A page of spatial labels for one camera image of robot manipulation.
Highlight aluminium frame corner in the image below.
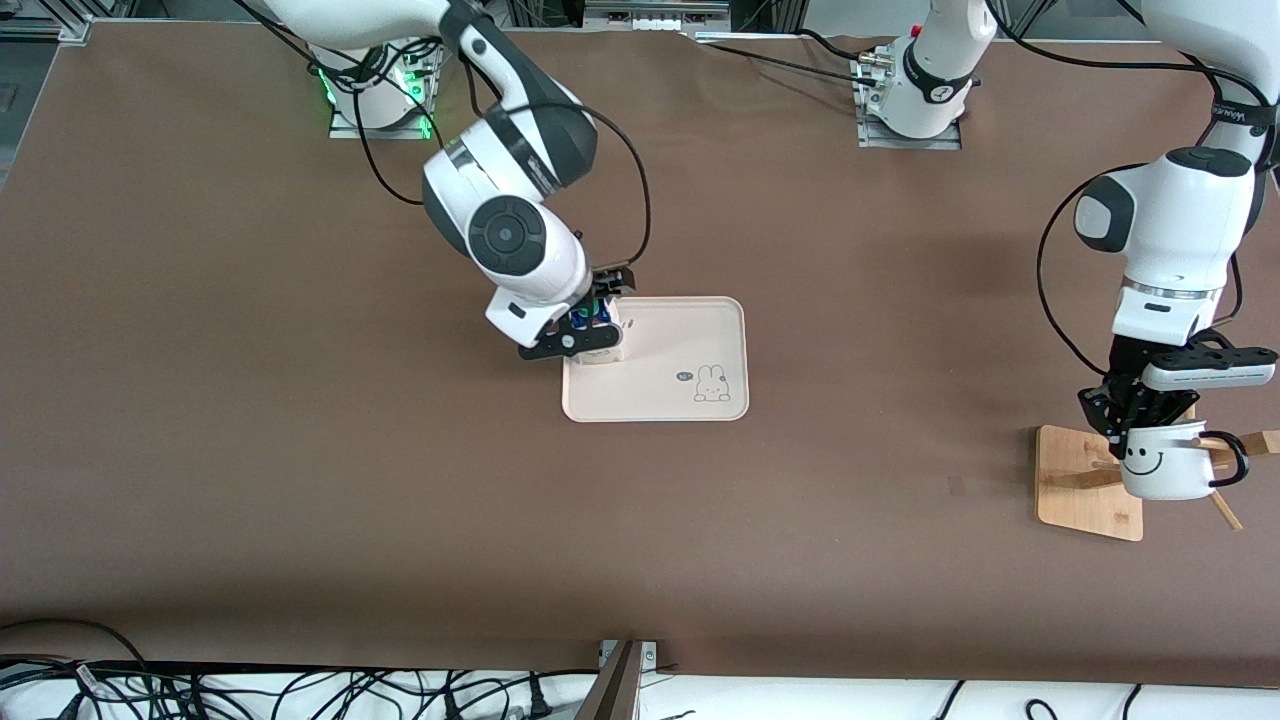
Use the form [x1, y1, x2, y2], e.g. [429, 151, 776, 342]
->
[0, 0, 93, 43]

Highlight wooden cup stand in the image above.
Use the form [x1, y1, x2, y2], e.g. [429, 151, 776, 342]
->
[1035, 400, 1280, 543]

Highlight black base power cable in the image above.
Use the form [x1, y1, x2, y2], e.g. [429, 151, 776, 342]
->
[688, 28, 886, 91]

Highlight white smiley face cup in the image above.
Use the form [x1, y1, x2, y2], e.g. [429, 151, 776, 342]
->
[1118, 418, 1252, 502]

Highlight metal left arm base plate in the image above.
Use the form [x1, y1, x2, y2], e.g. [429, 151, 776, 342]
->
[853, 55, 964, 152]

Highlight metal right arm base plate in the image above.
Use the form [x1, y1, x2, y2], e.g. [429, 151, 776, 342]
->
[328, 40, 434, 141]

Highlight cream rabbit print tray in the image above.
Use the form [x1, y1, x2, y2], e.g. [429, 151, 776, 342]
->
[562, 296, 750, 423]

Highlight blue white milk carton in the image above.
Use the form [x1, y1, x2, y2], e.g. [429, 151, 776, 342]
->
[568, 296, 627, 367]

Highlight tangled black cable bundle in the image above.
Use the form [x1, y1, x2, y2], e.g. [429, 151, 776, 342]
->
[0, 618, 601, 720]

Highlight grey power strip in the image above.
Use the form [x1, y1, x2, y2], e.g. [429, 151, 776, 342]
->
[583, 0, 733, 31]

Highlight white bottom board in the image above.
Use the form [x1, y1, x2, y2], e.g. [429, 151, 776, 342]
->
[0, 668, 1280, 720]

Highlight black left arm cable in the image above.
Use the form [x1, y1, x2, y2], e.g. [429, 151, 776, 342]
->
[985, 0, 1280, 379]

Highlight aluminium profile post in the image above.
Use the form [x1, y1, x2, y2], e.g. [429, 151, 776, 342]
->
[575, 638, 661, 720]

